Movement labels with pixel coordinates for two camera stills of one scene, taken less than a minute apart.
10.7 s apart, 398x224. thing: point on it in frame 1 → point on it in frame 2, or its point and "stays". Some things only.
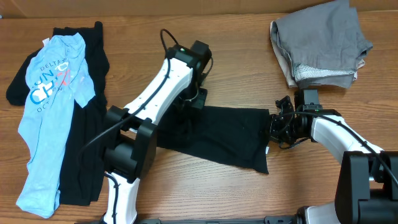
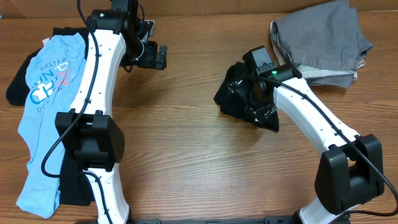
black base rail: [270, 219] stays
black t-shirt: [239, 137] → [228, 104]
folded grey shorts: [323, 43] stays
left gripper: [199, 102] → [149, 60]
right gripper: [273, 132] → [264, 112]
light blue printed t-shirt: [56, 75] stays
